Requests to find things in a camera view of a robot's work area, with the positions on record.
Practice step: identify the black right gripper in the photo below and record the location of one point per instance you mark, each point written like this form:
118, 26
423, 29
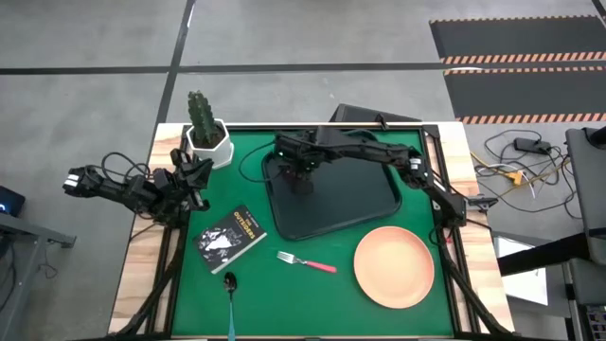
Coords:
298, 150

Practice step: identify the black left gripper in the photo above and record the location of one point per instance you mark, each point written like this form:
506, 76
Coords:
189, 182

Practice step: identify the orange round plate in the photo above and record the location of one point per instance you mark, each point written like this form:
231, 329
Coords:
394, 267

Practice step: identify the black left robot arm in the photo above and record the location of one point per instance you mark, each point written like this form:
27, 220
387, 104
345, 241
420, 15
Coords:
113, 189

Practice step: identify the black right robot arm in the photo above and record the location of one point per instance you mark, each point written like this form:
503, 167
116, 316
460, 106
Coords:
379, 151

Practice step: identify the black plastic tray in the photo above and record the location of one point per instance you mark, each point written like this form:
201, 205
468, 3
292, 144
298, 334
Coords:
341, 199

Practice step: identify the white hexagonal plant pot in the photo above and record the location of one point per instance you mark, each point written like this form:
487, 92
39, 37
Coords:
220, 149

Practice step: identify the black and white book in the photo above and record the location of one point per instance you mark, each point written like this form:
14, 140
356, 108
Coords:
229, 238

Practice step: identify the green cactus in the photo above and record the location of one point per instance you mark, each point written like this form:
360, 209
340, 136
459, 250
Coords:
201, 116

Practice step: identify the green table mat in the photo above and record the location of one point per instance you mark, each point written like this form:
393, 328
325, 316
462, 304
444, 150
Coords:
312, 303

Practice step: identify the grey side desk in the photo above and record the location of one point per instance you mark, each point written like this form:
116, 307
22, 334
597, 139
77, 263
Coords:
28, 237

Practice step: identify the black device with blue light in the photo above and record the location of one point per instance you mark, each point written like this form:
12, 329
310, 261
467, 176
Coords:
9, 201

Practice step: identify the black power adapter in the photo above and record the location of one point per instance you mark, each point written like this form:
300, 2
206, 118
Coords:
532, 145

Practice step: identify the black hazard-striped floor mat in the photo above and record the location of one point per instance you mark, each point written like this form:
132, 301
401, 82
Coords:
516, 35
525, 95

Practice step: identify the white paper sheet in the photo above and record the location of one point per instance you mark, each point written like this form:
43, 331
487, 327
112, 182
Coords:
525, 284

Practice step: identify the grey equipment cart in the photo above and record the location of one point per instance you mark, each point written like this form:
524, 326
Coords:
589, 189

